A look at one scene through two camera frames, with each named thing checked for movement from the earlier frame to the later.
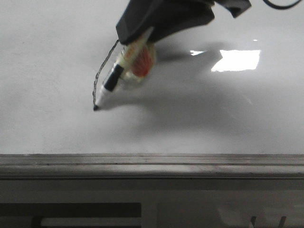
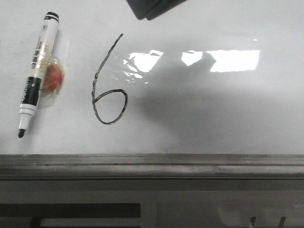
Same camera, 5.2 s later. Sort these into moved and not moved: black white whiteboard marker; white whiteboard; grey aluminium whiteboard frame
Moved: black white whiteboard marker
Not moved: white whiteboard; grey aluminium whiteboard frame
